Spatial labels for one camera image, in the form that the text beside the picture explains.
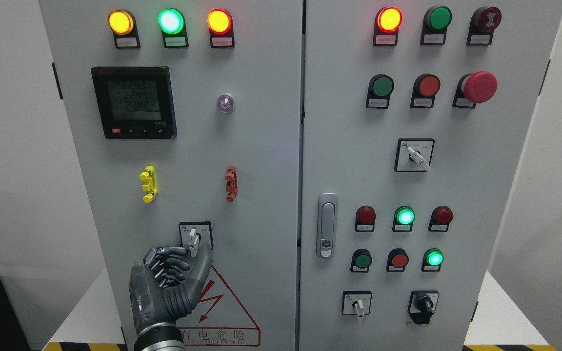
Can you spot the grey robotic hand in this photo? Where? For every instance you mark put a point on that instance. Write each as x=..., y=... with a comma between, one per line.
x=164, y=288

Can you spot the white rotary light switch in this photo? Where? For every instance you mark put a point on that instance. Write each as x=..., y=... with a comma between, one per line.
x=194, y=234

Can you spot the robot forearm silver black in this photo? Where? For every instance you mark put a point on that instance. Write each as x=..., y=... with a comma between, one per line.
x=163, y=336

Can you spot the green lit indicator light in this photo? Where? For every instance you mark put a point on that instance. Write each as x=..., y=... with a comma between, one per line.
x=173, y=27

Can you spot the red electric hazard warning sticker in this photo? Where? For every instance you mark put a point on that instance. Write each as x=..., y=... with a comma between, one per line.
x=220, y=319

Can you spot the yellow terminal clip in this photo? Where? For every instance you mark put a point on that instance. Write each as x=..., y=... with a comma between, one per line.
x=149, y=183

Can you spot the red terminal clip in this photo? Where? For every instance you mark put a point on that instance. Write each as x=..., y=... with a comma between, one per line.
x=231, y=186

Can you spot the left grey cabinet door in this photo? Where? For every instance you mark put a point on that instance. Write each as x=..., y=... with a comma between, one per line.
x=255, y=237

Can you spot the grey cabinet door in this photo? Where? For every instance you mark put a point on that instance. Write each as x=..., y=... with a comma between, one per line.
x=350, y=150
x=255, y=237

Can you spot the black digital power meter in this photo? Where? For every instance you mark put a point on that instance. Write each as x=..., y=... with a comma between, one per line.
x=135, y=102

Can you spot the white rotary selector bottom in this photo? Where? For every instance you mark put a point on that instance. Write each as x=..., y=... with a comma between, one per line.
x=356, y=303

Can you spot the white rotary selector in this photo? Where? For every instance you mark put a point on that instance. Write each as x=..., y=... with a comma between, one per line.
x=414, y=155
x=356, y=303

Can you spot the clear small light bulb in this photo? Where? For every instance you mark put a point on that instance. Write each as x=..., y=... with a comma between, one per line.
x=226, y=103

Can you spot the green push button lower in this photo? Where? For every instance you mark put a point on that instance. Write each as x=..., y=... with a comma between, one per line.
x=361, y=261

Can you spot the dark red indicator light left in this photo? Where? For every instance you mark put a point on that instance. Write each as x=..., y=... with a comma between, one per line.
x=365, y=219

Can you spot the dark red indicator light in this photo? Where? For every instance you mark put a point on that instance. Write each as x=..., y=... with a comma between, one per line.
x=365, y=219
x=440, y=219

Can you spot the red push button lower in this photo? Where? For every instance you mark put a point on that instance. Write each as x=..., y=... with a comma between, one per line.
x=397, y=261

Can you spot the green lit indicator middle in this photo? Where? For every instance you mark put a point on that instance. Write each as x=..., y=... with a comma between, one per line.
x=403, y=219

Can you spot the yellow indicator light top left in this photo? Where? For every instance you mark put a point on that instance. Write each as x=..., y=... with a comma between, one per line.
x=124, y=29

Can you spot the green lit indicator lower right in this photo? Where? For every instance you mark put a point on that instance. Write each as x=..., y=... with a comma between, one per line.
x=432, y=261

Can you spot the red-orange indicator light left door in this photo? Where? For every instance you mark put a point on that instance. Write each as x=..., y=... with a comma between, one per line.
x=221, y=32

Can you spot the white rotary selector upper right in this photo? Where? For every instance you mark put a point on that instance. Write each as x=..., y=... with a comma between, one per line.
x=414, y=155

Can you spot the dark red indicator light right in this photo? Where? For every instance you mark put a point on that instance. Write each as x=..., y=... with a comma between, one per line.
x=440, y=219

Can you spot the green push button second row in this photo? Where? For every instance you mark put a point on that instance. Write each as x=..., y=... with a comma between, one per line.
x=379, y=91

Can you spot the right grey cabinet door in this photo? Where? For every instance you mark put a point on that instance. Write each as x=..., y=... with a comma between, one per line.
x=350, y=150

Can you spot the red push button second row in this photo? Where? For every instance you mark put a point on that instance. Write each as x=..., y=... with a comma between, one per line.
x=425, y=89

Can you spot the red lit indicator right door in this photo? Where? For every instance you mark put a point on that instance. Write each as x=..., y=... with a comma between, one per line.
x=386, y=26

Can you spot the red emergency stop mushroom button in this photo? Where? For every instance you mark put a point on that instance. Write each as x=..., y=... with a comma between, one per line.
x=475, y=88

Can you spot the dark red buzzer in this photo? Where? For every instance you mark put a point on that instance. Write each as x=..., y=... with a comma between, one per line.
x=482, y=26

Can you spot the silver door handle lock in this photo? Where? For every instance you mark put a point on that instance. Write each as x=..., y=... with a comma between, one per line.
x=326, y=224

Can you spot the black rotary knob switch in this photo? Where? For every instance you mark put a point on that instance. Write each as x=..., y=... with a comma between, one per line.
x=422, y=306

